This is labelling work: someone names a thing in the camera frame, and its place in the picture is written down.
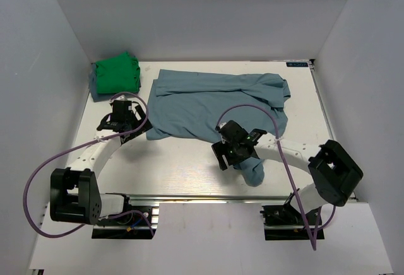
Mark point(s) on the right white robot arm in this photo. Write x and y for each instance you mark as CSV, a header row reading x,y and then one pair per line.
x,y
334,173

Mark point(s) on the blue label sticker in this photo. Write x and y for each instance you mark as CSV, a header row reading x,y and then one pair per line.
x,y
297,64

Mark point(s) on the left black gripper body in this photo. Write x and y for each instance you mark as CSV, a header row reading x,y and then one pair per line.
x,y
132,122

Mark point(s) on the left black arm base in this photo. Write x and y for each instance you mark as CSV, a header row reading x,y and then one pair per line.
x,y
139,222

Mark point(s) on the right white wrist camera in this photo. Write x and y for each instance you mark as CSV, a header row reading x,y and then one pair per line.
x,y
222,129

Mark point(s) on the folded green t-shirt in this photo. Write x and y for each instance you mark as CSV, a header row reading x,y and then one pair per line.
x,y
118,74

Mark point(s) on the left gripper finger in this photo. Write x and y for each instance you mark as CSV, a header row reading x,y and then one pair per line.
x,y
128,137
139,113

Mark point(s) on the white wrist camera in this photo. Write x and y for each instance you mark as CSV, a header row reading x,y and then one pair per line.
x,y
222,129
120,98

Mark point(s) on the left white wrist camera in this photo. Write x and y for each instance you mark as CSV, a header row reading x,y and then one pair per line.
x,y
120,98

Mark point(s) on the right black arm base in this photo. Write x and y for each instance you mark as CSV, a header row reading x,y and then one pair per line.
x,y
283,223

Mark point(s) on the blue-grey t-shirt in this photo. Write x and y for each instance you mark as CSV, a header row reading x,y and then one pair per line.
x,y
189,104

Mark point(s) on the folded blue-grey t-shirt underneath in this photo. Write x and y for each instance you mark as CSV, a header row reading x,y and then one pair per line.
x,y
92,79

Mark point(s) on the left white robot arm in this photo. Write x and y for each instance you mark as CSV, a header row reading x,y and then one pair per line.
x,y
74,192

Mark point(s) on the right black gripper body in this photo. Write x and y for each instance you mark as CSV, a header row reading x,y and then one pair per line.
x,y
237,156

